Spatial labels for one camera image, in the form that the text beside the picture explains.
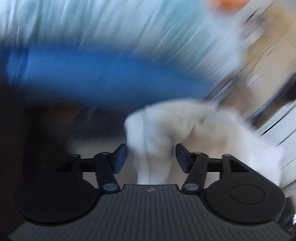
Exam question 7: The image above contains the blue pillow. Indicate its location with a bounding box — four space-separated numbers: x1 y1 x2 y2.
5 43 216 105

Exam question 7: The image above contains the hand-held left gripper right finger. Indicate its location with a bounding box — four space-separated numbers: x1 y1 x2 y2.
175 143 250 194

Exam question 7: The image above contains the light blue quilted blanket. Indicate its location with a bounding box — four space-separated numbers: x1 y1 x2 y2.
0 0 245 70

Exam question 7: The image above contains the dark brown cloth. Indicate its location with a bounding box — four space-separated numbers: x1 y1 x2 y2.
0 76 125 209

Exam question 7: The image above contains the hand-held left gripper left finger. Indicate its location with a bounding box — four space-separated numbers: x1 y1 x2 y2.
54 143 128 194

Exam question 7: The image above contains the white fleece robe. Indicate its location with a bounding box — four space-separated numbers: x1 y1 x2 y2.
124 98 285 186

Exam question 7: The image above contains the white goose plush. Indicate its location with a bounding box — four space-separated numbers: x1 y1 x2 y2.
207 0 249 11

